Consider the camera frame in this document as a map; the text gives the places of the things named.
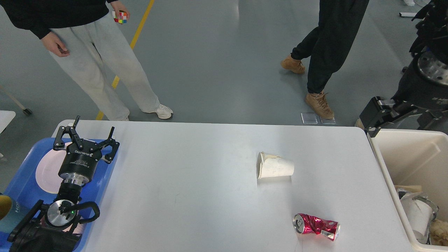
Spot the person's bare right hand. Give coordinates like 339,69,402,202
40,32,70,57

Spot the pink plate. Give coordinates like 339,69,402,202
35,149,66,194

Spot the brown paper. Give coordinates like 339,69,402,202
430,219,448,247

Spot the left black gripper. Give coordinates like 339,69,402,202
53,116,120,185

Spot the person in black hoodie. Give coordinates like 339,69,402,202
1,0,173,121

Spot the metal floor plate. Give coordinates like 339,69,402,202
301,113,336,125

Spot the foil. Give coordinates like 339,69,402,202
397,190,439,244

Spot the brown paper bag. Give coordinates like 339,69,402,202
394,185,422,193

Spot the teal mug yellow inside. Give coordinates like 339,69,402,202
0,195,28,233

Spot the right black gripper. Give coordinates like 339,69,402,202
359,51,448,138

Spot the person in black clothes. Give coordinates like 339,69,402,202
281,0,369,120

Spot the person's bare left hand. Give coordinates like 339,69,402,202
109,0,130,19

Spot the beige plastic bin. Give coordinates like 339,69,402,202
369,129,448,252

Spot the crushed white paper cup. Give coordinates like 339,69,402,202
257,152,295,179

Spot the crushed red soda can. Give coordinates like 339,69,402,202
292,213,340,241

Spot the colourful puzzle cube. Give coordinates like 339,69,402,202
112,10,128,24

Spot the white table corner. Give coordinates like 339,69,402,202
0,110,16,133

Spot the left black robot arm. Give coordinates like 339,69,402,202
1,117,120,252

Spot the wheeled stand leg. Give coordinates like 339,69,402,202
0,85,33,116

